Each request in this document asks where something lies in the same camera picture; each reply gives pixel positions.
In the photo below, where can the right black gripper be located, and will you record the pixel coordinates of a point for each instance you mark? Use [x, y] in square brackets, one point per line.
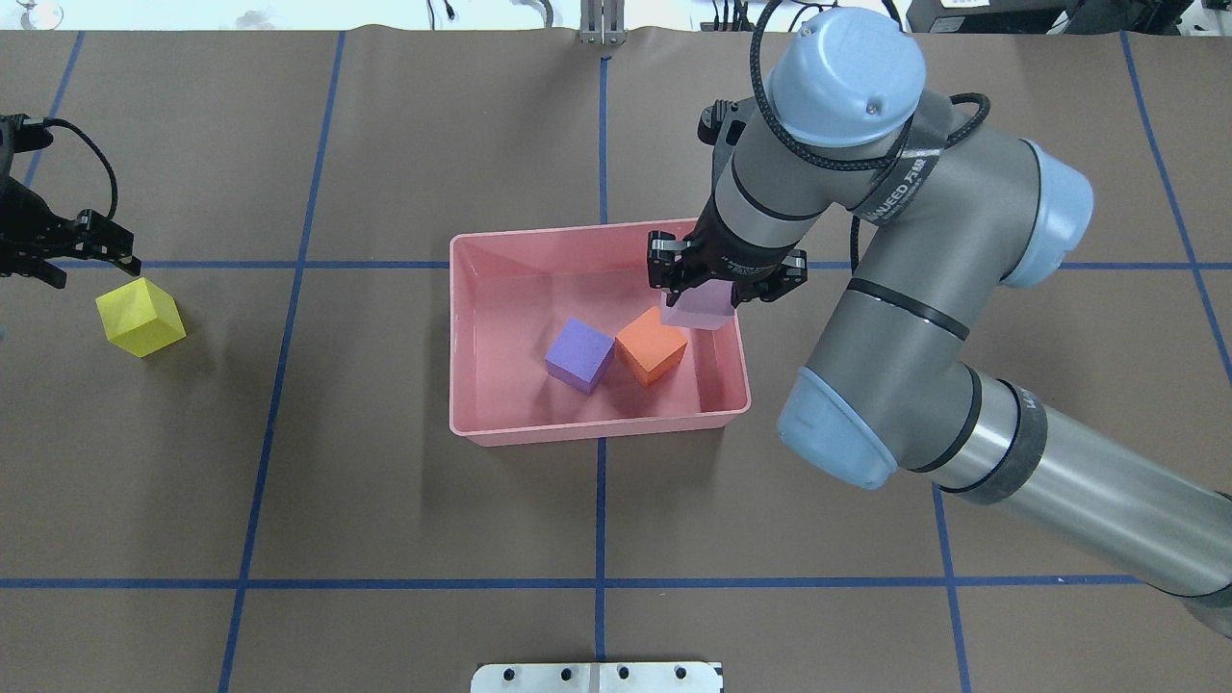
[729, 263]

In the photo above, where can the orange foam block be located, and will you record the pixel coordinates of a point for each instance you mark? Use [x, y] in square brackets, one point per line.
[649, 347]

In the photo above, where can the yellow foam block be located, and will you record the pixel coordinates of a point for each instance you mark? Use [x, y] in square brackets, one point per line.
[140, 318]

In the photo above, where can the pink plastic bin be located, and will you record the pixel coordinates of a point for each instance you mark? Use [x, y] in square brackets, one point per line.
[512, 292]

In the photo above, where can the pink foam block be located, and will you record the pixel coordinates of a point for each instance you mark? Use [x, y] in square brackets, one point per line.
[709, 307]

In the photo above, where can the aluminium frame post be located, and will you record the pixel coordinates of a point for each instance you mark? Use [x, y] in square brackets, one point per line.
[602, 22]

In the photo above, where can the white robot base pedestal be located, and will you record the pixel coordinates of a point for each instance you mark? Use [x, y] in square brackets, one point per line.
[627, 676]

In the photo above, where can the purple foam block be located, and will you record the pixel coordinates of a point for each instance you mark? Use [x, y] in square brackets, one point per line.
[580, 356]

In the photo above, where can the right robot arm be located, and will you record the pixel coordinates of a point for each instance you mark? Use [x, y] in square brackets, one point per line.
[960, 209]

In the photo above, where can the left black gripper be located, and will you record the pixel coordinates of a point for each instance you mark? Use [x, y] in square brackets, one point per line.
[21, 218]

